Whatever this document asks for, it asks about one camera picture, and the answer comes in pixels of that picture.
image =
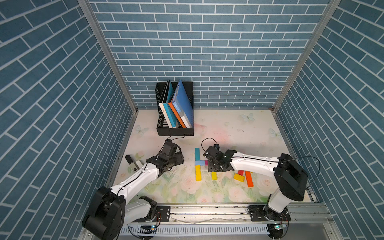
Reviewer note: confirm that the small black white device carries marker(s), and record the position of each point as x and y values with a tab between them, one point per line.
132	163

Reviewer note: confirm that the white slotted cable duct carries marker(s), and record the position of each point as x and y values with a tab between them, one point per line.
196	230

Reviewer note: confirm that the yellow long block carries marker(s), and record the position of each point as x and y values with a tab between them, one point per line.
198	173

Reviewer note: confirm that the black mesh file holder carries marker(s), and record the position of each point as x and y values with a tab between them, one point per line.
162	128

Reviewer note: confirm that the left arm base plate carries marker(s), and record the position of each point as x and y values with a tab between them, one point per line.
158	213

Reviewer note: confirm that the aluminium mounting rail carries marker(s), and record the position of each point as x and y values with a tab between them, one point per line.
300	213

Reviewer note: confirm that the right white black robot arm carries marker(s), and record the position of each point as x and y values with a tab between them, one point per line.
290	177

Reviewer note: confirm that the white book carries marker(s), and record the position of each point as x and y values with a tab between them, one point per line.
163	99

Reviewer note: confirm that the large blue folder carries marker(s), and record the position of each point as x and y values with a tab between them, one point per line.
183	105

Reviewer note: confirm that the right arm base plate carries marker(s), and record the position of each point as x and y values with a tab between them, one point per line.
260	213

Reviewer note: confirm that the teal book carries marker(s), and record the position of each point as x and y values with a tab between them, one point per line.
172	117

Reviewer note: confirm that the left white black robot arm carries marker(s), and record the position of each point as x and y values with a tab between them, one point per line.
111	208

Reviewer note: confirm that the orange book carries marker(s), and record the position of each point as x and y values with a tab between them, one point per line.
177	115

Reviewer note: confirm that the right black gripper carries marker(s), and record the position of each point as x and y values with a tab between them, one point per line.
210	169

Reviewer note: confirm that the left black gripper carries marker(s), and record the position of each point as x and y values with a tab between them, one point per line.
179	158

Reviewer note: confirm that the teal long block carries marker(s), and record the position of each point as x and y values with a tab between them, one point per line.
197	154

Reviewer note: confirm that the light blue block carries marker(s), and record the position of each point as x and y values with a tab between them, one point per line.
200	163

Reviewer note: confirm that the orange long block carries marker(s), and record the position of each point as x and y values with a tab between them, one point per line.
249	179

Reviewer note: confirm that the yellow small block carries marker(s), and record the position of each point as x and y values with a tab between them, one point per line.
239	178

